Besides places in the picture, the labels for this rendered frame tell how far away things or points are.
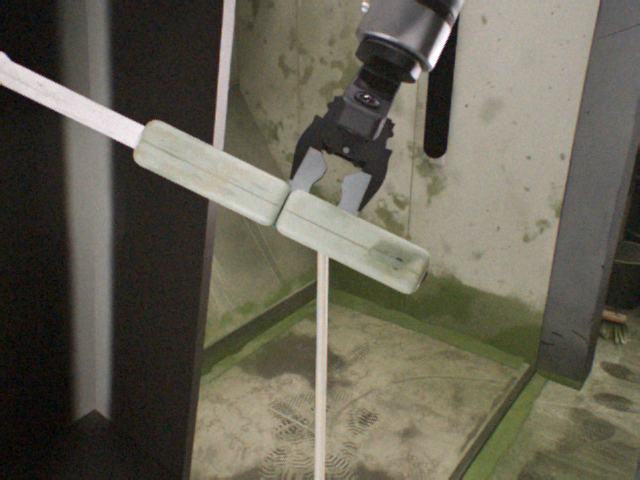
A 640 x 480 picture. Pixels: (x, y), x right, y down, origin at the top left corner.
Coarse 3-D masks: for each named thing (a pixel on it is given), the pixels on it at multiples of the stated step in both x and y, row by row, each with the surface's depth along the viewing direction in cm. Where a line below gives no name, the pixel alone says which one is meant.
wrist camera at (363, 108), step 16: (352, 80) 57; (368, 80) 59; (384, 80) 60; (352, 96) 54; (368, 96) 54; (384, 96) 57; (336, 112) 54; (352, 112) 53; (368, 112) 53; (384, 112) 54; (352, 128) 54; (368, 128) 53
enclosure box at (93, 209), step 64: (0, 0) 100; (64, 0) 108; (128, 0) 106; (192, 0) 97; (64, 64) 113; (128, 64) 111; (192, 64) 102; (0, 128) 108; (64, 128) 118; (192, 128) 107; (0, 192) 113; (64, 192) 124; (128, 192) 123; (192, 192) 112; (0, 256) 119; (64, 256) 131; (128, 256) 131; (192, 256) 119; (0, 320) 125; (64, 320) 139; (128, 320) 139; (192, 320) 125; (0, 384) 132; (64, 384) 148; (128, 384) 148; (192, 384) 129; (0, 448) 140; (64, 448) 150; (128, 448) 153; (192, 448) 141
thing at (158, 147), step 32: (0, 64) 59; (32, 96) 59; (64, 96) 59; (96, 128) 59; (128, 128) 59; (160, 128) 58; (160, 160) 58; (192, 160) 58; (224, 160) 58; (224, 192) 58; (256, 192) 58; (288, 192) 59; (288, 224) 58; (320, 224) 58; (352, 224) 58; (352, 256) 58; (384, 256) 56; (416, 256) 58; (416, 288) 58
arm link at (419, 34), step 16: (384, 0) 60; (400, 0) 59; (368, 16) 61; (384, 16) 59; (400, 16) 59; (416, 16) 59; (432, 16) 59; (368, 32) 60; (384, 32) 59; (400, 32) 59; (416, 32) 59; (432, 32) 60; (448, 32) 62; (400, 48) 60; (416, 48) 59; (432, 48) 61; (432, 64) 62
